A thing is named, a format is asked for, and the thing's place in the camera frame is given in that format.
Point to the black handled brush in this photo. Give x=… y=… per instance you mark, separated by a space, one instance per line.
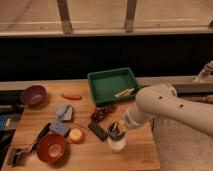
x=17 y=154

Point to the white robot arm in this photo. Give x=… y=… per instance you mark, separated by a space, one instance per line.
x=162 y=100

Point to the purple bowl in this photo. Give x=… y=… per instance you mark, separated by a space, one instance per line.
x=33 y=95

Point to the white plastic cup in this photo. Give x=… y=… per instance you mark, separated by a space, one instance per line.
x=116 y=141

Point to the black rectangular block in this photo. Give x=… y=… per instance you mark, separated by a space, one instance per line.
x=98 y=131

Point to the yellow red apple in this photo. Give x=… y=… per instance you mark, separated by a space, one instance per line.
x=76 y=135

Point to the green plastic tray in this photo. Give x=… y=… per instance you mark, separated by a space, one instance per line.
x=104 y=85

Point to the orange carrot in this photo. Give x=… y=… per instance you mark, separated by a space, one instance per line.
x=71 y=97

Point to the red bowl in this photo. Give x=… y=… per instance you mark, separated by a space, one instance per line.
x=51 y=148

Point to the blue grey cloth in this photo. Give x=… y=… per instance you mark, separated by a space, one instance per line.
x=64 y=112

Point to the banana in tray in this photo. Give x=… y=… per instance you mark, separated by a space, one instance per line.
x=125 y=92

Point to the dark grape bunch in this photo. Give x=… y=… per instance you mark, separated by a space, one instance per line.
x=100 y=113

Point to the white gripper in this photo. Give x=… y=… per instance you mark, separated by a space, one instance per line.
x=117 y=130

